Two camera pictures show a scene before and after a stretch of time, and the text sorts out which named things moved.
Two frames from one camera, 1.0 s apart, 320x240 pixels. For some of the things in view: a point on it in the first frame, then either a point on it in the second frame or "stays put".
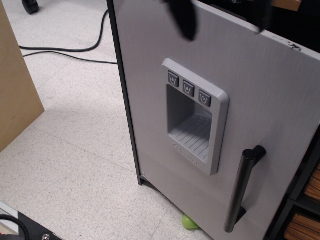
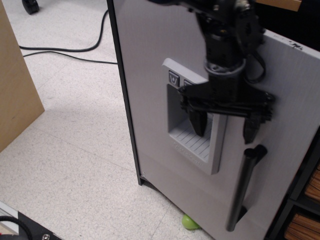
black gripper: (184, 12) to (225, 93)
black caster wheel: (31, 6) stays put
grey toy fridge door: (198, 106) stays put
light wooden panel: (20, 104) stays put
